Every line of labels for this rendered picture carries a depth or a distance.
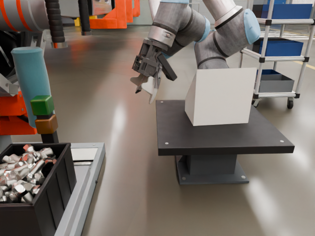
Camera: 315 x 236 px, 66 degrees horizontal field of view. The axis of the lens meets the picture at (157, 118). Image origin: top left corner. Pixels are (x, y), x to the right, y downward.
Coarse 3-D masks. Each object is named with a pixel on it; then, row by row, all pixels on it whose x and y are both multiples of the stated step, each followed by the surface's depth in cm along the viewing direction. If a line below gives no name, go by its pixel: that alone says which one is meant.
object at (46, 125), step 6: (54, 114) 60; (36, 120) 57; (42, 120) 57; (48, 120) 58; (54, 120) 60; (36, 126) 58; (42, 126) 58; (48, 126) 58; (54, 126) 60; (42, 132) 59; (48, 132) 59
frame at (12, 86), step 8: (32, 32) 105; (40, 32) 105; (32, 40) 105; (40, 40) 104; (0, 80) 75; (8, 80) 86; (16, 80) 86; (0, 88) 76; (8, 88) 79; (16, 88) 83; (0, 96) 82
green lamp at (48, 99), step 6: (36, 96) 58; (42, 96) 57; (48, 96) 58; (30, 102) 55; (36, 102) 55; (42, 102) 55; (48, 102) 56; (36, 108) 56; (42, 108) 56; (48, 108) 56; (36, 114) 57; (42, 114) 57; (48, 114) 57
